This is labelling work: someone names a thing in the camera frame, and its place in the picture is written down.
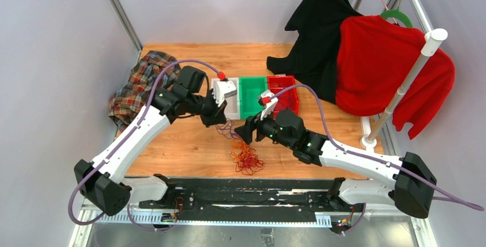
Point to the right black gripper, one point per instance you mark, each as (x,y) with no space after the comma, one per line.
(258,124)

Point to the white clothes rack pole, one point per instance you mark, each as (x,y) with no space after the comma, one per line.
(433,40)

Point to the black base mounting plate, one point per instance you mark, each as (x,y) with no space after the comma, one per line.
(312,195)

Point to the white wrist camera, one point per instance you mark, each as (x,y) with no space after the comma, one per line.
(268,101)
(222,89)

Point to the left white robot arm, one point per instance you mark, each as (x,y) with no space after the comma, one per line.
(103,180)

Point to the green hanger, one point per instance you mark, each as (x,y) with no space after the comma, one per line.
(396,14)

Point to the black t-shirt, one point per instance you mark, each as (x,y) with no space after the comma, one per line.
(313,57)

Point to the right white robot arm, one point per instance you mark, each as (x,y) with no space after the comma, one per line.
(404,182)

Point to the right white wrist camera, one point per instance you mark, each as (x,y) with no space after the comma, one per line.
(268,101)

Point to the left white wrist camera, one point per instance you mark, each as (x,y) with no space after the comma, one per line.
(222,89)

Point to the red plastic bin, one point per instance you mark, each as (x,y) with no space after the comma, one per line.
(287,100)

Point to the metal rack top bar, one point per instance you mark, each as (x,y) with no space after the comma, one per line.
(421,15)

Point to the green plastic bin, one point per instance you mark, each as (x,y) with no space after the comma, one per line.
(250,88)

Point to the slotted aluminium rail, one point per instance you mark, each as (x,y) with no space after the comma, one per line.
(259,216)

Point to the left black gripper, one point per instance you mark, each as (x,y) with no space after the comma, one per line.
(217,116)

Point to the plaid flannel shirt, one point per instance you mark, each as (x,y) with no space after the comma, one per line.
(126,103)

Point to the white plastic bin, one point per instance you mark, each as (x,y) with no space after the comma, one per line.
(232,110)

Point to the red t-shirt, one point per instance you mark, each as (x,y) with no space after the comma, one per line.
(374,58)

